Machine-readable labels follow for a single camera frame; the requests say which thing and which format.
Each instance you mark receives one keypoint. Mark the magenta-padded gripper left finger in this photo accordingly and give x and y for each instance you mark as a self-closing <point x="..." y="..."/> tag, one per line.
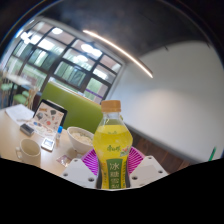
<point x="78" y="171"/>

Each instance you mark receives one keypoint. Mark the white mug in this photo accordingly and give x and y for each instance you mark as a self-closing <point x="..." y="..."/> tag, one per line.
<point x="30" y="153"/>

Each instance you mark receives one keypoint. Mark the green upholstered bench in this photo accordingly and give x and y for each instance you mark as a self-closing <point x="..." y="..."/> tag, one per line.
<point x="80" y="110"/>

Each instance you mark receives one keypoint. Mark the small square white device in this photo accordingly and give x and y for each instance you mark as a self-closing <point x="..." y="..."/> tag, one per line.
<point x="48" y="144"/>

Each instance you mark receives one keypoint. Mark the wooden chairs with green seats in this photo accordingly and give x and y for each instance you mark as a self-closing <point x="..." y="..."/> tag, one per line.
<point x="21" y="98"/>

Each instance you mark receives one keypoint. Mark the long linear ceiling light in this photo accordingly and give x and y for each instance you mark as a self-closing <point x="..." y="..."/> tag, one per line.
<point x="120" y="51"/>

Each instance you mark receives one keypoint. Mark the white paper sheet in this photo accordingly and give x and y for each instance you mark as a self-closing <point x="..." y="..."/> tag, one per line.
<point x="20" y="113"/>

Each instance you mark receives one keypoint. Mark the small blue-capped bottle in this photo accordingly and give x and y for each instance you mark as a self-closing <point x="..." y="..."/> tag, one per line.
<point x="59" y="133"/>

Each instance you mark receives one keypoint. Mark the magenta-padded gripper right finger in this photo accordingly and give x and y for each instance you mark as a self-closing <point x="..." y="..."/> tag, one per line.
<point x="148" y="170"/>

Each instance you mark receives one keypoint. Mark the light wooden dining table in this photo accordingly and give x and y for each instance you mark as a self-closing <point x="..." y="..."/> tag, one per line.
<point x="13" y="79"/>

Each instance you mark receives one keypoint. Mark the black-framed tablet with pictures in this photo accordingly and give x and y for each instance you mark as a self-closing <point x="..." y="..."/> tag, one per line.
<point x="50" y="116"/>

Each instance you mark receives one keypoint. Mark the white bowl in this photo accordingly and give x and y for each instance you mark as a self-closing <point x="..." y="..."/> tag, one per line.
<point x="80" y="141"/>

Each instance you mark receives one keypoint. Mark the yellow drink bottle orange cap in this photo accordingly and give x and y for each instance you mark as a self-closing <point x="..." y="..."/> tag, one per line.
<point x="112" y="146"/>

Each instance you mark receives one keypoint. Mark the large dark-framed window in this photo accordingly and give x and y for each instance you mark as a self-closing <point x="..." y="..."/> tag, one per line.
<point x="66" y="63"/>

